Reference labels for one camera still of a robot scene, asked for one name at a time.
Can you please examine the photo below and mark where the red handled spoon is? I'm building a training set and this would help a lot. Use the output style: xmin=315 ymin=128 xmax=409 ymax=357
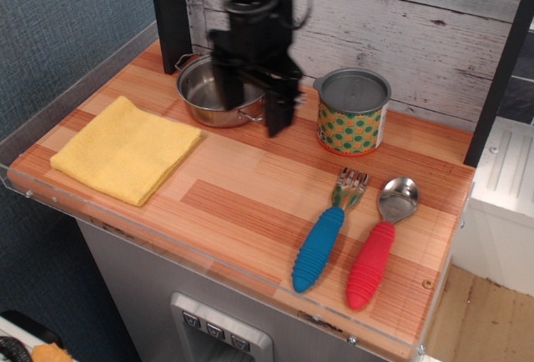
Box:
xmin=345 ymin=177 xmax=419 ymax=310

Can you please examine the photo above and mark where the silver dispenser panel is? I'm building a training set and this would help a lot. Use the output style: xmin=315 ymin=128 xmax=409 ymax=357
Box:
xmin=170 ymin=292 xmax=274 ymax=361

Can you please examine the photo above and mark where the stainless steel pot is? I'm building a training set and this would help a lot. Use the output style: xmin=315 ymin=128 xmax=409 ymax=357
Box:
xmin=174 ymin=53 xmax=265 ymax=128

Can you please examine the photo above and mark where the dark vertical post right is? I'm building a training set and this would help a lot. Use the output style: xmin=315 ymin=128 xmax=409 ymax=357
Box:
xmin=464 ymin=0 xmax=533 ymax=168

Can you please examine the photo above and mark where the patterned tin can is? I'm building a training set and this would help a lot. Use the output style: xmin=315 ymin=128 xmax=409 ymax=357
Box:
xmin=313 ymin=68 xmax=391 ymax=157

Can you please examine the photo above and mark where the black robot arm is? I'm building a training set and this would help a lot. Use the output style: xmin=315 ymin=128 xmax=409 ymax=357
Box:
xmin=209 ymin=0 xmax=312 ymax=137

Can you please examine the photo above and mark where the yellow folded cloth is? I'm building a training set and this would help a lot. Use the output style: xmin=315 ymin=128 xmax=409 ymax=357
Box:
xmin=50 ymin=96 xmax=201 ymax=207

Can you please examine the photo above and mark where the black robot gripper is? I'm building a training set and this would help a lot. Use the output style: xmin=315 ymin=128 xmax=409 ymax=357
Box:
xmin=209 ymin=0 xmax=304 ymax=138

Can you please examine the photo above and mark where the blue handled fork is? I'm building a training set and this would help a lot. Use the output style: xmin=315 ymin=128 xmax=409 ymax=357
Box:
xmin=291 ymin=167 xmax=370 ymax=293

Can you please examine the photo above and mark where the clear acrylic guard rail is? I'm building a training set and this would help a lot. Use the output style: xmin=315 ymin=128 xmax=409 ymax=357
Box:
xmin=1 ymin=68 xmax=474 ymax=361

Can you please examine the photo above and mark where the white ribbed appliance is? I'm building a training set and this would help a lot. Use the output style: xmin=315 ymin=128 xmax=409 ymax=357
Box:
xmin=451 ymin=118 xmax=533 ymax=295

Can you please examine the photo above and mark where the orange yellow object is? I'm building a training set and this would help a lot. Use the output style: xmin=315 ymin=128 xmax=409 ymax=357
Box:
xmin=31 ymin=343 xmax=74 ymax=362

